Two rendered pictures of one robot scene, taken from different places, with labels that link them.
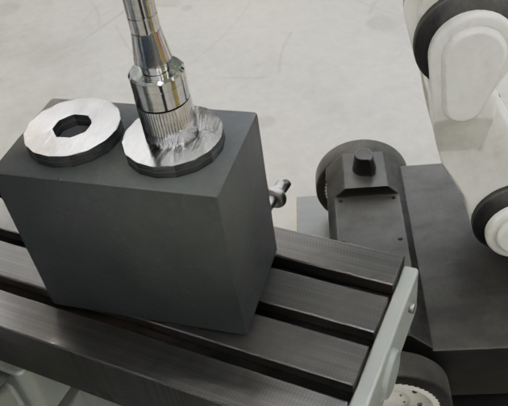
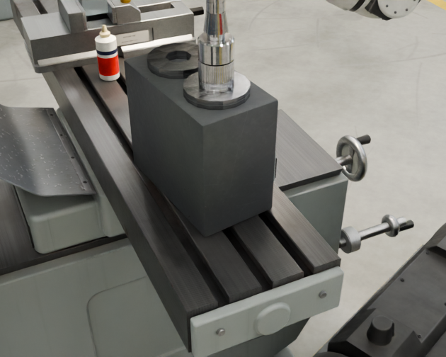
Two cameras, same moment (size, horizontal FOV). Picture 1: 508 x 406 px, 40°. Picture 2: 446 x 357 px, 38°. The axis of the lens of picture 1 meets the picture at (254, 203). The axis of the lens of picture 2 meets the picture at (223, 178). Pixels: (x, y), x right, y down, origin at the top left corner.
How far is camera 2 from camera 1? 0.40 m
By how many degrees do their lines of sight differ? 27
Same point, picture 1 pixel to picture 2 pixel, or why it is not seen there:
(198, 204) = (195, 126)
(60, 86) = (345, 87)
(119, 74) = (395, 100)
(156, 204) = (179, 116)
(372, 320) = (279, 275)
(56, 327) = (124, 174)
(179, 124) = (214, 76)
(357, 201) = (439, 261)
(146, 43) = (209, 18)
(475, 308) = not seen: outside the picture
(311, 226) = not seen: hidden behind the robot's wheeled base
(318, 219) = not seen: hidden behind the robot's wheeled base
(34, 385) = (107, 210)
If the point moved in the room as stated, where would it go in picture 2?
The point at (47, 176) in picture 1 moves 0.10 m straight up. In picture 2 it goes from (144, 75) to (139, 6)
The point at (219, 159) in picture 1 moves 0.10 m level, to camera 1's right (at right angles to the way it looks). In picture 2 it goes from (227, 110) to (295, 134)
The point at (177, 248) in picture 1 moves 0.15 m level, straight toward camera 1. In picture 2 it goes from (183, 153) to (125, 218)
